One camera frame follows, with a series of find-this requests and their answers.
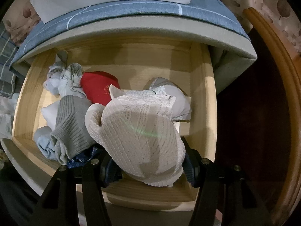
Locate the cream lace underwear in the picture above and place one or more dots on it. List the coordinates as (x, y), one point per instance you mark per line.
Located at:
(141, 134)

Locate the light blue sock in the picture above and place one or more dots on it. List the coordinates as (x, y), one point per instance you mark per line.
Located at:
(44, 143)

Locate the grey nightstand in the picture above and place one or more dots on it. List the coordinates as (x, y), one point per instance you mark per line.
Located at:
(164, 28)

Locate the pale blue underwear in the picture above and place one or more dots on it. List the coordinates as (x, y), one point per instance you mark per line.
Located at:
(50, 80)

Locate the red underwear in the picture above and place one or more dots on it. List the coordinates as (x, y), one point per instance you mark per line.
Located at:
(98, 87)

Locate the white shoe box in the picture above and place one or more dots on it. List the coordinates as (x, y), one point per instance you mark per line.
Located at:
(94, 0)

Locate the grey ribbed underwear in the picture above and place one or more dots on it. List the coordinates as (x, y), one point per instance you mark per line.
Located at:
(70, 122)

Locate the blue checked cloth cover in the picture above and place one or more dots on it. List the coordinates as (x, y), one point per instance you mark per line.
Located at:
(204, 14)

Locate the wooden drawer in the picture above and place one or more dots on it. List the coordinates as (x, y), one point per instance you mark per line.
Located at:
(164, 61)

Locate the grey plaid cloth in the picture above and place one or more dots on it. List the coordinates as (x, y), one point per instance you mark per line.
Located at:
(7, 51)

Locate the wooden bed frame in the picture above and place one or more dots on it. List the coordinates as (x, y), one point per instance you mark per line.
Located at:
(282, 63)

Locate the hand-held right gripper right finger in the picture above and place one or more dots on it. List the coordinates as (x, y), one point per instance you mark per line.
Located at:
(191, 169)

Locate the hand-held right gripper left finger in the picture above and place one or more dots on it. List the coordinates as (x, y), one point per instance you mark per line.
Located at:
(110, 170)

